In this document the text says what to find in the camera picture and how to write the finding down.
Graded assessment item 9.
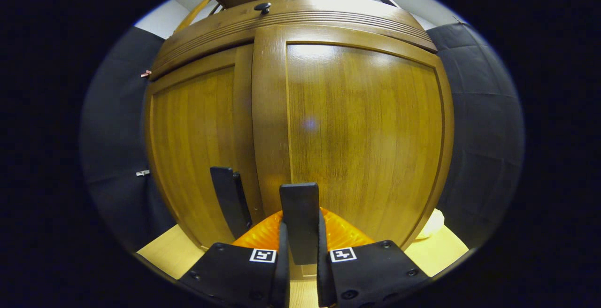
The black door handle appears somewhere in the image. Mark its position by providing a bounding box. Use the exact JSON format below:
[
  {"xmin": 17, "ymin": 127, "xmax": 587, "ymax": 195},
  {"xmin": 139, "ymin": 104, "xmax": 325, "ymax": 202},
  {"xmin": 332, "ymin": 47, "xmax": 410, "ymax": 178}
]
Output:
[
  {"xmin": 210, "ymin": 166, "xmax": 253, "ymax": 240},
  {"xmin": 279, "ymin": 182, "xmax": 321, "ymax": 265}
]

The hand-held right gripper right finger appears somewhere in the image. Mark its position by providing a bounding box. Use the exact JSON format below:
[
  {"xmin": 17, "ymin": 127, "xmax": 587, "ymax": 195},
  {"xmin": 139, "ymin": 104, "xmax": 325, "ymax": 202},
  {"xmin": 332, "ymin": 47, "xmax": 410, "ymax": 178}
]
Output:
[{"xmin": 316, "ymin": 207, "xmax": 431, "ymax": 308}]

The wooden cabinet drawer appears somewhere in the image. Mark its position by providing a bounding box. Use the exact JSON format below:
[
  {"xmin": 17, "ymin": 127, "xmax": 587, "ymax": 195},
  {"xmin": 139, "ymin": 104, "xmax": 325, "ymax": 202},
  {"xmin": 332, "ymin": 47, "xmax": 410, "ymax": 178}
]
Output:
[{"xmin": 150, "ymin": 0, "xmax": 438, "ymax": 81}]

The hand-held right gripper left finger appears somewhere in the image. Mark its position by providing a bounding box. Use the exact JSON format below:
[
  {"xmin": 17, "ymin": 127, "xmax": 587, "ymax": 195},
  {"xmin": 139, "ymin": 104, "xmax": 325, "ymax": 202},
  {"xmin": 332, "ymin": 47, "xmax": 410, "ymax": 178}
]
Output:
[{"xmin": 177, "ymin": 209, "xmax": 291, "ymax": 308}]

